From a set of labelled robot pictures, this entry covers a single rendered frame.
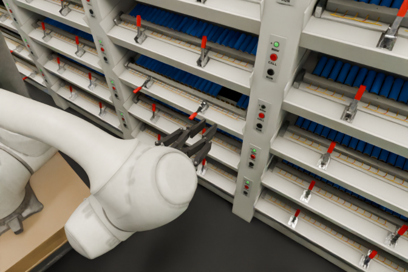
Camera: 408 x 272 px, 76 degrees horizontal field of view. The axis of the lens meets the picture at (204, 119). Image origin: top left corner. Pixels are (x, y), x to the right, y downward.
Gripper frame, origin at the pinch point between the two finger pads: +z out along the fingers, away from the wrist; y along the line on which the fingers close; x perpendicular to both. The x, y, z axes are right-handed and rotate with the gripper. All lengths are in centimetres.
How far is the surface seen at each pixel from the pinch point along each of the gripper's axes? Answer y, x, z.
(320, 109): -25.9, -11.8, 12.9
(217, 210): 0, 62, 22
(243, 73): -2.4, -13.3, 15.6
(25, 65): 162, 41, 30
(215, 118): 5.2, 7.2, 17.0
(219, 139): 6.0, 23.2, 25.7
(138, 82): 42.9, 6.8, 18.1
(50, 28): 109, 1, 23
